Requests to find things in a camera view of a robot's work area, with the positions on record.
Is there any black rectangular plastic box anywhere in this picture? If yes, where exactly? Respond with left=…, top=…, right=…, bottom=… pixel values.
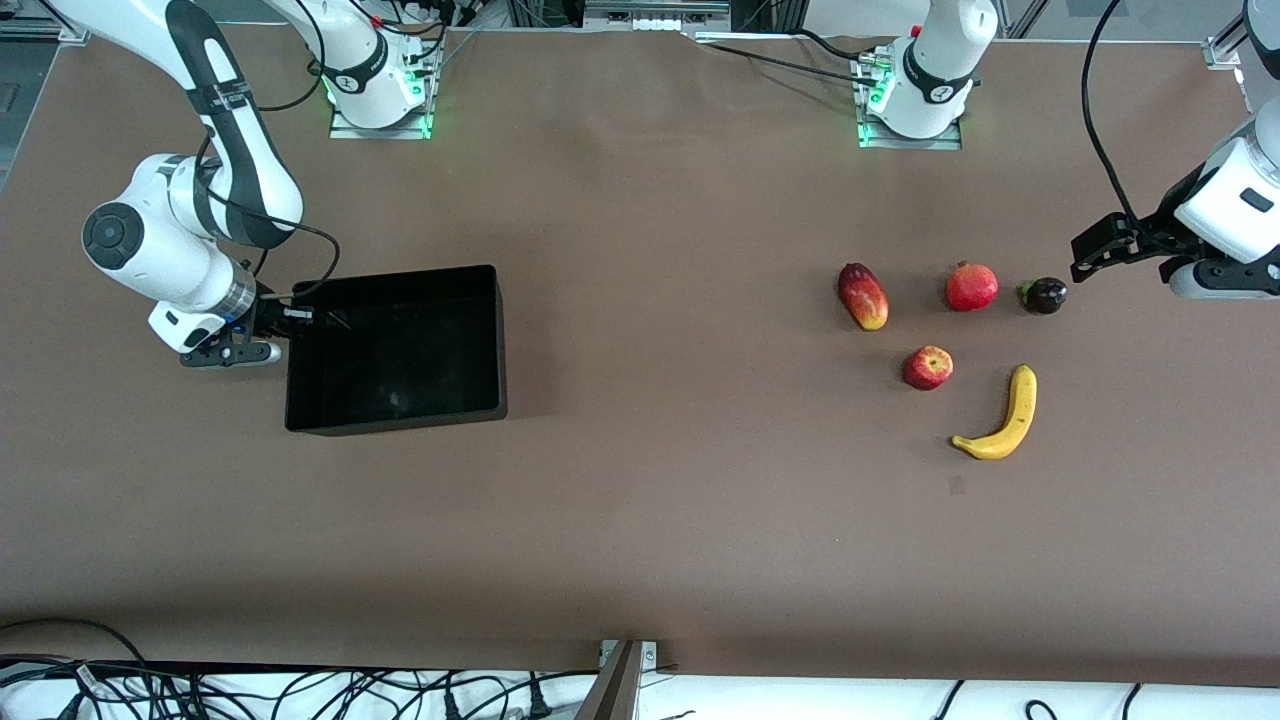
left=284, top=264, right=508, bottom=437

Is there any yellow banana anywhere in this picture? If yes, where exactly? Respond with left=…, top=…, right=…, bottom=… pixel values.
left=950, top=364, right=1038, bottom=461

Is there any red apple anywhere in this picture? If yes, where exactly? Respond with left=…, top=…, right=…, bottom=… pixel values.
left=903, top=345, right=954, bottom=391

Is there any dark purple eggplant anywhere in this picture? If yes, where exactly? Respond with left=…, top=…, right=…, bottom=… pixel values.
left=1019, top=277, right=1069, bottom=316

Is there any red pomegranate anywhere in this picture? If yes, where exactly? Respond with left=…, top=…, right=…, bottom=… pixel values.
left=945, top=261, right=1000, bottom=313

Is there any red yellow mango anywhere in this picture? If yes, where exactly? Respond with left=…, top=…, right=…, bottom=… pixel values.
left=838, top=262, right=890, bottom=332

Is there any brown table cover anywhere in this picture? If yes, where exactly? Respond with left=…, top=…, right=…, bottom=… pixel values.
left=0, top=20, right=1280, bottom=691

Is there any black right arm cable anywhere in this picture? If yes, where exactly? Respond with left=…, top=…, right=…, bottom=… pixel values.
left=195, top=0, right=343, bottom=303

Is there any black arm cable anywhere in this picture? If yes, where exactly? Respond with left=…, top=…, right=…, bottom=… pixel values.
left=1080, top=0, right=1143, bottom=223
left=195, top=0, right=343, bottom=303

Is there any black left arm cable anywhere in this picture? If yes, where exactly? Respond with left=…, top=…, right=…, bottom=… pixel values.
left=1080, top=0, right=1143, bottom=223

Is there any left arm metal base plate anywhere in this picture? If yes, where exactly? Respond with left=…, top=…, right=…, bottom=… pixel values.
left=856, top=50, right=964, bottom=151

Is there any black cable on table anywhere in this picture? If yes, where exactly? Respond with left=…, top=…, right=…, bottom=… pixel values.
left=700, top=28, right=881, bottom=81

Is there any aluminium frame with sockets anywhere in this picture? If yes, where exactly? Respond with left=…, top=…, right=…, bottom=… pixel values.
left=585, top=0, right=731, bottom=33

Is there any aluminium profile post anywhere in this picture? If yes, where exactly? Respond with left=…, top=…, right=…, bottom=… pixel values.
left=575, top=640, right=641, bottom=720

